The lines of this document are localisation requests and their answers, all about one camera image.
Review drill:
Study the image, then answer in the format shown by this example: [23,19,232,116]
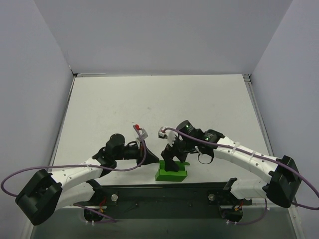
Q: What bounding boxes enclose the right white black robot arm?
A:
[158,120,301,208]

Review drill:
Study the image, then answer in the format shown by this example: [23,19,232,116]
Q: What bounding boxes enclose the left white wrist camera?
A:
[133,124,148,144]

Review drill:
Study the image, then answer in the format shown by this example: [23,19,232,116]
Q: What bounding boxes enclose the aluminium frame rail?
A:
[243,74,279,172]

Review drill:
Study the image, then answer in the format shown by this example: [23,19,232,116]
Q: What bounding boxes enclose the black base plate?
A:
[82,182,252,220]

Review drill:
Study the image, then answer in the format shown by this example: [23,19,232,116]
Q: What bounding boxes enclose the green paper box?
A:
[155,160,190,182]

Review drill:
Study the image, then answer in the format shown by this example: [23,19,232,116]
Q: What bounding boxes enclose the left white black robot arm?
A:
[15,133,159,226]

